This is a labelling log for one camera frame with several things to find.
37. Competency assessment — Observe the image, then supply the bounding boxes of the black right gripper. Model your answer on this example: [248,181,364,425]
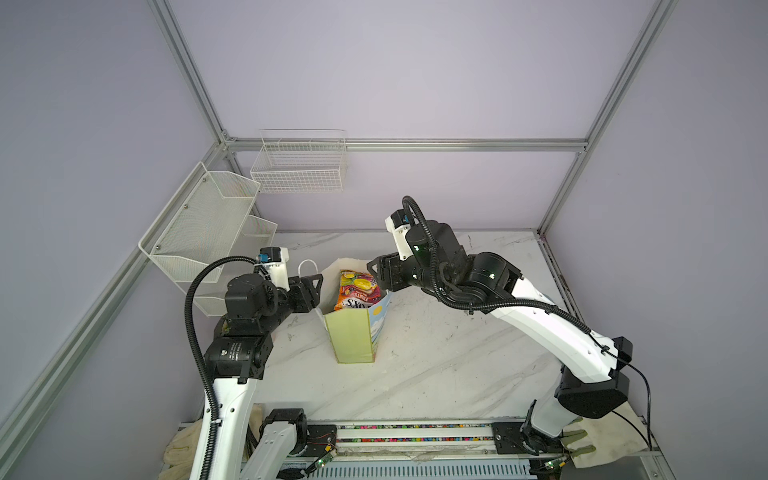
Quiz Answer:
[360,251,454,301]

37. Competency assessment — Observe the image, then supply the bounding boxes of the red Fox's fruits candy bag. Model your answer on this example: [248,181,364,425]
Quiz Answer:
[334,270,383,311]

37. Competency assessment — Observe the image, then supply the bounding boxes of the floral paper gift bag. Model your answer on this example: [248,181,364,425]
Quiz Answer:
[310,258,392,364]

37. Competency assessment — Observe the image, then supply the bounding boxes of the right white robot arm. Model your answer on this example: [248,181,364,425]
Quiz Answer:
[367,196,634,455]

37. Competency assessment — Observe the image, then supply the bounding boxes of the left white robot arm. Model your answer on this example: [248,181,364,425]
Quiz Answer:
[184,247,323,479]

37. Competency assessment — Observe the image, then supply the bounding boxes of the white mesh two-tier shelf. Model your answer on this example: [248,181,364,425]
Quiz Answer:
[138,164,277,291]

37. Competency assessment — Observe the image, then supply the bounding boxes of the white green-fingered glove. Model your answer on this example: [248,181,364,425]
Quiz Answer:
[560,402,648,469]

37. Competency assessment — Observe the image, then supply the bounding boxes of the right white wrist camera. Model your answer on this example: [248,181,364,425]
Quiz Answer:
[385,209,413,261]

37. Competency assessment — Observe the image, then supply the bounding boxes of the white wire wall basket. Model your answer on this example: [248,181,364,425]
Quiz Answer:
[250,129,347,194]

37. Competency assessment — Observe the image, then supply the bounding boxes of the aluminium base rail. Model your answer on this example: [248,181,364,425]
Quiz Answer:
[278,419,674,479]

